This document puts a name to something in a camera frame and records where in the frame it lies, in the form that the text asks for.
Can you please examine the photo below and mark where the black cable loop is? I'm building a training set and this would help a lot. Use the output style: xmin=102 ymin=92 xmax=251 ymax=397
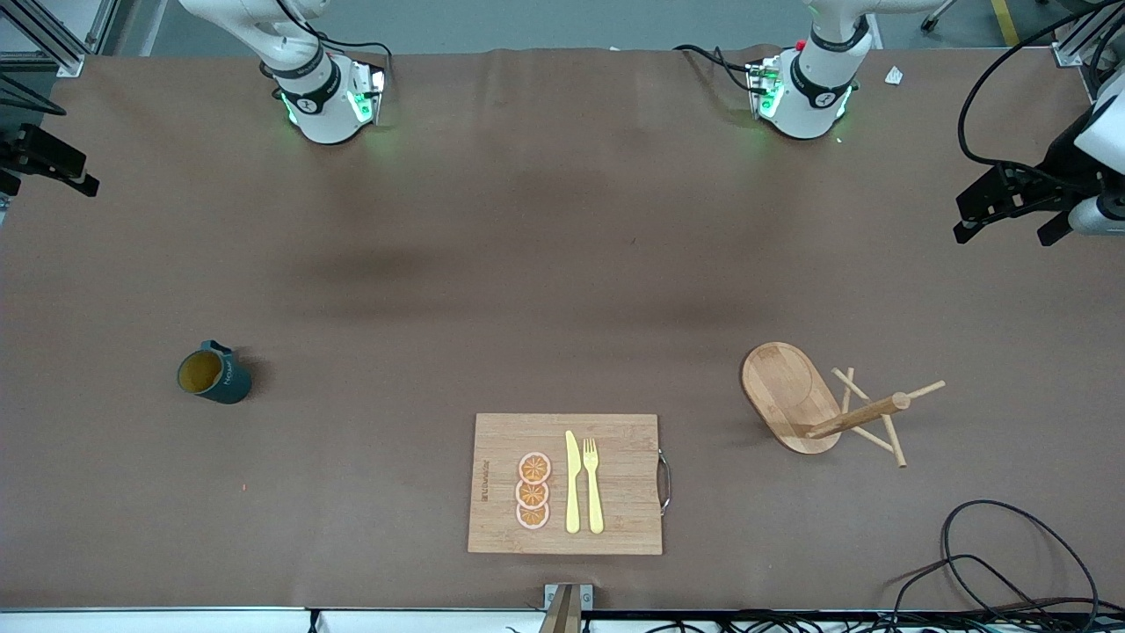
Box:
xmin=940 ymin=499 xmax=1101 ymax=616
xmin=888 ymin=554 xmax=1056 ymax=616

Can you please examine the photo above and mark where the yellow plastic knife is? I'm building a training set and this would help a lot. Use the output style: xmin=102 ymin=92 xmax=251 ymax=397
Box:
xmin=564 ymin=430 xmax=583 ymax=535

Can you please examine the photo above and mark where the yellow plastic fork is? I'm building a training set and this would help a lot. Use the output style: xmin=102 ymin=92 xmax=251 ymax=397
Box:
xmin=583 ymin=437 xmax=606 ymax=535

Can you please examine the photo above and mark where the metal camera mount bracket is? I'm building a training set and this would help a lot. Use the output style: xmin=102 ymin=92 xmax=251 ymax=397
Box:
xmin=538 ymin=583 xmax=594 ymax=633

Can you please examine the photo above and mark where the wooden mug tree stand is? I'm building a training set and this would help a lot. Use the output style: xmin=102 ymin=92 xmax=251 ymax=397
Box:
xmin=739 ymin=341 xmax=946 ymax=467

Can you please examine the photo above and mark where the aluminium frame profile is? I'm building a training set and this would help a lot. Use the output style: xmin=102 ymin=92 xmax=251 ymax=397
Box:
xmin=1052 ymin=0 xmax=1125 ymax=67
xmin=0 ymin=0 xmax=142 ymax=78

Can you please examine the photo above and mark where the dark teal cup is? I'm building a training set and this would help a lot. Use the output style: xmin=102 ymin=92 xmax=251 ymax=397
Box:
xmin=177 ymin=340 xmax=253 ymax=405

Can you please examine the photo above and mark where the white table edge rail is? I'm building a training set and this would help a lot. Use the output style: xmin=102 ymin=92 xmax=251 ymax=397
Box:
xmin=0 ymin=607 xmax=1125 ymax=633

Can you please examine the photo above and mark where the brown table mat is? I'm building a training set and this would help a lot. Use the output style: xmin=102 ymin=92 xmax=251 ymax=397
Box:
xmin=0 ymin=46 xmax=1125 ymax=612

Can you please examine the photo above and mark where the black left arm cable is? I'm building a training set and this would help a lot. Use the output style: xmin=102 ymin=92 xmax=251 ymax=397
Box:
xmin=958 ymin=4 xmax=1106 ymax=170

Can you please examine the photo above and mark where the bamboo cutting board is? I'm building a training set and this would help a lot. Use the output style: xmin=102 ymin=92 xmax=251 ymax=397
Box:
xmin=468 ymin=413 xmax=673 ymax=557

